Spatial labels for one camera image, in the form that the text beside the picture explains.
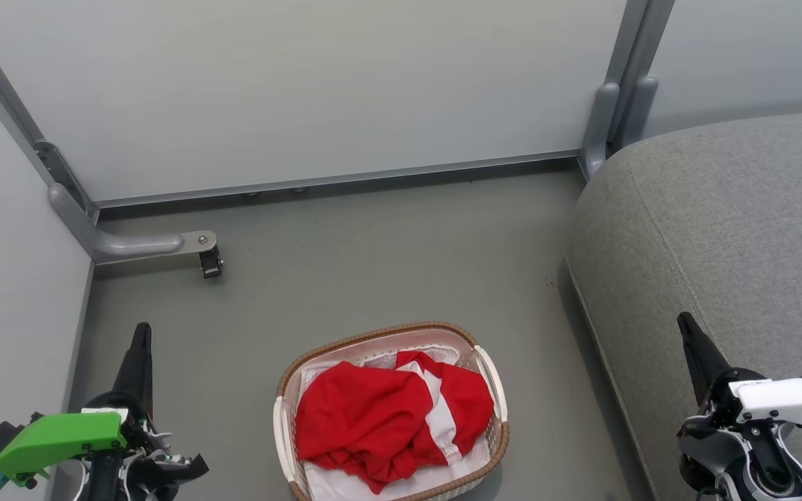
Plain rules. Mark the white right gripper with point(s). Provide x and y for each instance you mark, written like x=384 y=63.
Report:
x=791 y=403

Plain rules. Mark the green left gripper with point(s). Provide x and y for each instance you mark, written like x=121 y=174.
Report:
x=60 y=438

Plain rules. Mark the red and white garment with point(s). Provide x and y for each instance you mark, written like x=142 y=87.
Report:
x=359 y=417

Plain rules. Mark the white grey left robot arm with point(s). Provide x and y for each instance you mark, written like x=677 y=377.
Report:
x=105 y=480

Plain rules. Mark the grey fabric sofa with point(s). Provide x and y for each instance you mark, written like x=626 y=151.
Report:
x=721 y=229

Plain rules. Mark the black caster wheel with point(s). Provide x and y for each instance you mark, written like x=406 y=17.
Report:
x=211 y=263

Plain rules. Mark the white wicker-rimmed laundry basket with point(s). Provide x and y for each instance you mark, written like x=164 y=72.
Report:
x=495 y=390

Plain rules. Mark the white basket liner cloth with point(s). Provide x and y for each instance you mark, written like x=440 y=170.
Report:
x=457 y=472

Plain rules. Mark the grey partition foot bracket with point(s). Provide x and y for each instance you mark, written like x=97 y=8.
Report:
x=129 y=245

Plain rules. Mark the grey partition bottom rail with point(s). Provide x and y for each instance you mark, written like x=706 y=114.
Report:
x=338 y=179

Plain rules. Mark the grey double partition post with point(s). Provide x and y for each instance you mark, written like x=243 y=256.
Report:
x=624 y=90

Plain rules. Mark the grey partition corner post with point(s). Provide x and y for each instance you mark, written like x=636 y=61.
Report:
x=4 y=97

